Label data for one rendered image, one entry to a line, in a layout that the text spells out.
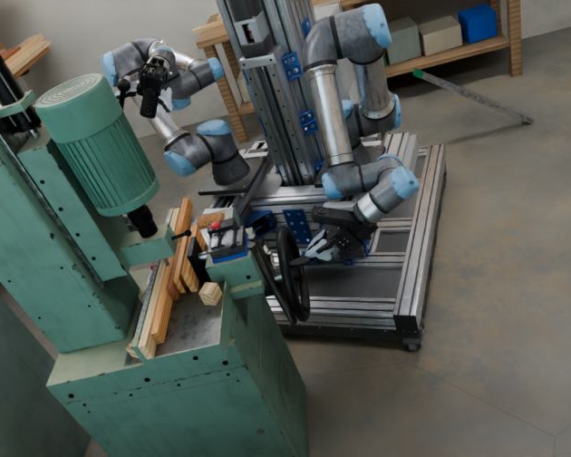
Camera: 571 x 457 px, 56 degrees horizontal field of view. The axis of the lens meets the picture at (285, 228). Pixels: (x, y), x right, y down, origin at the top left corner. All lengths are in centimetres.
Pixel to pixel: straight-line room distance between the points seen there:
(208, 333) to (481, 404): 116
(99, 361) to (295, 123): 105
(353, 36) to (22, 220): 96
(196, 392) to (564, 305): 155
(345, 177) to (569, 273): 142
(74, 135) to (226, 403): 87
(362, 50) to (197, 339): 87
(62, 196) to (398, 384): 146
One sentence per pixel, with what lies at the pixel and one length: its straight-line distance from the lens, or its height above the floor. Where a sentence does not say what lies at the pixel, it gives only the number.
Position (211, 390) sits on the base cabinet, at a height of 64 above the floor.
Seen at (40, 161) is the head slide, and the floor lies 139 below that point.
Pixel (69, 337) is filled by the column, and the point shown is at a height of 86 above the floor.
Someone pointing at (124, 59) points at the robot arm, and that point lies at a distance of 211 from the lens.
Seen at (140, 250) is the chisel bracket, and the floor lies 105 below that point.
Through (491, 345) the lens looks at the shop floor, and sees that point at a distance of 234.
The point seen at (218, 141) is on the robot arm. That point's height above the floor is 100.
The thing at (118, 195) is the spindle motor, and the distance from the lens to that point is 137.
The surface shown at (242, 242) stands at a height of 100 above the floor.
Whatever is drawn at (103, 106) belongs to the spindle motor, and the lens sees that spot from 130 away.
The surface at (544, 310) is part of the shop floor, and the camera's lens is 246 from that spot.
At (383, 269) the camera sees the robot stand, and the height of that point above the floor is 21.
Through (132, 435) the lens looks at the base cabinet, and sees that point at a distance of 185.
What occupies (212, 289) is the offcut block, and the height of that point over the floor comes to 94.
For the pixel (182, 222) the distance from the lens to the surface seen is 176.
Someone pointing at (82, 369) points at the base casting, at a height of 80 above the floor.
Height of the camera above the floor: 182
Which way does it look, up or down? 35 degrees down
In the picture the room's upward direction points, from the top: 20 degrees counter-clockwise
